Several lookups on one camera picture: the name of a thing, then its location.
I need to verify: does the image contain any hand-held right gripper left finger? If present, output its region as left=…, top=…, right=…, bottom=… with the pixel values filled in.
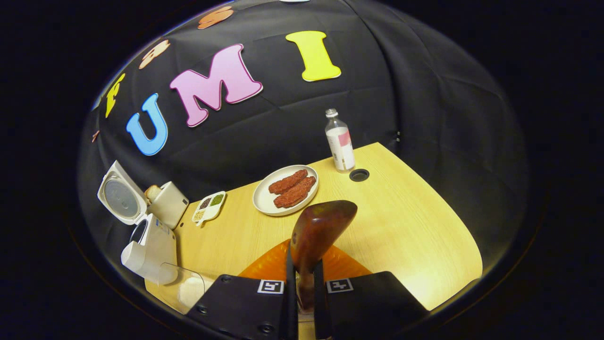
left=186, top=238, right=299, bottom=340

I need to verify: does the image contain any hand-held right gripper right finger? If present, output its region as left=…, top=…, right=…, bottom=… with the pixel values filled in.
left=314, top=243, right=430, bottom=340

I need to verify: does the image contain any brown wooden spoon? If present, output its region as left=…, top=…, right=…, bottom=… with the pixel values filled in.
left=290, top=200, right=358, bottom=315

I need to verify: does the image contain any white rice cooker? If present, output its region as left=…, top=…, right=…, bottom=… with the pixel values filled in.
left=97, top=160, right=178, bottom=285

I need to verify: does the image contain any clear rice container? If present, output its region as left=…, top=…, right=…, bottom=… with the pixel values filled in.
left=158, top=263, right=206, bottom=315

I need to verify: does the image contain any white round plate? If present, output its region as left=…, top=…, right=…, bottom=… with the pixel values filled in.
left=252, top=165, right=319, bottom=217

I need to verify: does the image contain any red meat piece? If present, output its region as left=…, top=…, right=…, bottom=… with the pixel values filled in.
left=268, top=170, right=308, bottom=195
left=273, top=176, right=316, bottom=209

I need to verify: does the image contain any white divided grain dish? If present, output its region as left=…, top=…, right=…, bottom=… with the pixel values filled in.
left=192, top=191, right=227, bottom=226

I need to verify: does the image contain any white toaster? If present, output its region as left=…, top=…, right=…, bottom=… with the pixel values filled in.
left=146, top=181, right=189, bottom=230

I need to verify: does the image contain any clear bottle pink label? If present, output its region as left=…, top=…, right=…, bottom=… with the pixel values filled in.
left=325, top=109, right=356, bottom=173

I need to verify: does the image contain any black backdrop cloth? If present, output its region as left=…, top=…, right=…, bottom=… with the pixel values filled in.
left=78, top=0, right=529, bottom=265

